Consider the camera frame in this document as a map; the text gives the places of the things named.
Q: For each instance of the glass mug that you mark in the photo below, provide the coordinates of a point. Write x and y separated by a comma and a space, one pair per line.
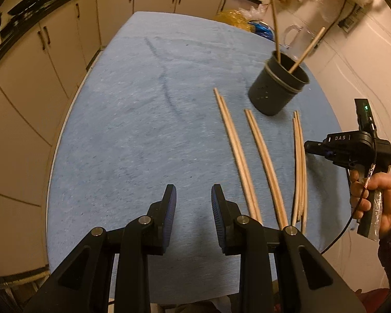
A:
291, 36

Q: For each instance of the beige kitchen cabinets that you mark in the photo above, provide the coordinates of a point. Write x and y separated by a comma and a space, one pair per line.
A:
29, 104

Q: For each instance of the blue plastic bag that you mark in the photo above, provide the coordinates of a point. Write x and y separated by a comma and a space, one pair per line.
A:
262, 29

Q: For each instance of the white plastic bag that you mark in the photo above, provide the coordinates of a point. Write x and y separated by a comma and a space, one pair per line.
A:
257, 9

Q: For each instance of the red clothing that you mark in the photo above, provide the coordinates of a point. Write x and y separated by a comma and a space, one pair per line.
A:
374, 300

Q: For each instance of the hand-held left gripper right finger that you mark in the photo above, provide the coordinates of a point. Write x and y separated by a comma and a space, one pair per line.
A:
216, 208

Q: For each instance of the black utensil holder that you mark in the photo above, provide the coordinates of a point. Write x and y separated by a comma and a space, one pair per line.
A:
267, 94

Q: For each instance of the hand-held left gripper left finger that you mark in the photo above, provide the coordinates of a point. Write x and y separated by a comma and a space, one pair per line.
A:
171, 208

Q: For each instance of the wall socket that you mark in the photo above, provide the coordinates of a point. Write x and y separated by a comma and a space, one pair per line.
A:
350, 21

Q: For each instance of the yellow plastic bag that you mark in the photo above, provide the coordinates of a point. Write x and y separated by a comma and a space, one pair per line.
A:
231, 18

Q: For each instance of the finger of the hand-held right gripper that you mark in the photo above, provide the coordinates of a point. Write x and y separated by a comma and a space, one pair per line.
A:
317, 146

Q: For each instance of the black kitchen countertop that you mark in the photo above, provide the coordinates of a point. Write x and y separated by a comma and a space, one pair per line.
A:
26, 29

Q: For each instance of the blue tablecloth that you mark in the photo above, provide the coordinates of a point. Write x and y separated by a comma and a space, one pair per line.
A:
133, 120

